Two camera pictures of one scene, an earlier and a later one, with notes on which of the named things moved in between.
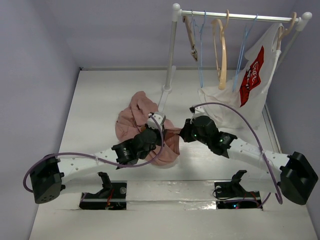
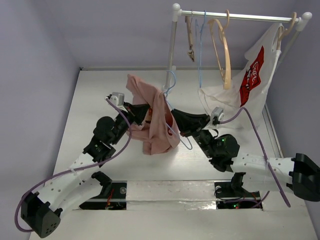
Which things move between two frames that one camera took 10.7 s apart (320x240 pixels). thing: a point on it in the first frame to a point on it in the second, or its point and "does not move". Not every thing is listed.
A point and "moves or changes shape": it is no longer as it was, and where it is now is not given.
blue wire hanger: x=199 y=32 does not move
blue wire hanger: x=247 y=28 to x=178 y=134
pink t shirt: x=130 y=121 moves or changes shape
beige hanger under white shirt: x=282 y=32 does not move
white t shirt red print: x=242 y=108 does not move
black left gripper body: x=156 y=142 to x=122 y=123
